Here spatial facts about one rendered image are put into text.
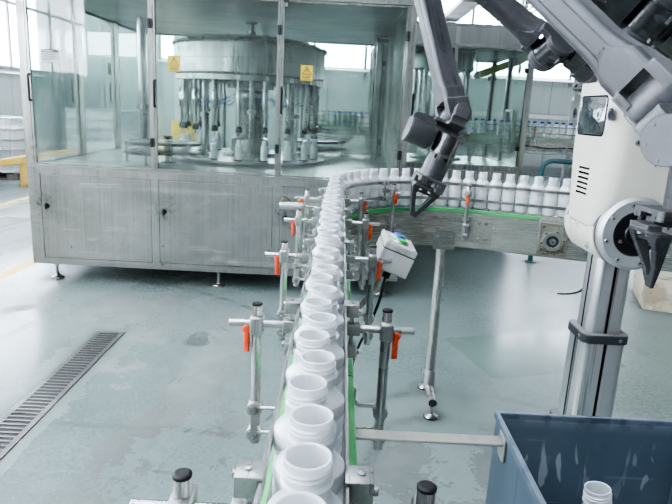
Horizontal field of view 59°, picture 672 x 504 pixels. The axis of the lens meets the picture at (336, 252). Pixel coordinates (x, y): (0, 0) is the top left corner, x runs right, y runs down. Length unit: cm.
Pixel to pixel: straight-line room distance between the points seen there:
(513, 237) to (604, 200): 142
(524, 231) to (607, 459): 176
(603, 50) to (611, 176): 55
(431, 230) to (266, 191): 197
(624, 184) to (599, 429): 53
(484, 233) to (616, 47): 199
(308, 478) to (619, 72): 62
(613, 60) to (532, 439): 59
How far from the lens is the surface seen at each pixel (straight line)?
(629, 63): 84
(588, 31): 86
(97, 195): 480
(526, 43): 163
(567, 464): 111
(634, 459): 114
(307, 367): 61
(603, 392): 157
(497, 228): 277
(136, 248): 478
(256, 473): 53
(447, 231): 278
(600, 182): 138
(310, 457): 48
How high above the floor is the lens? 141
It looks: 14 degrees down
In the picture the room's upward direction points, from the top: 3 degrees clockwise
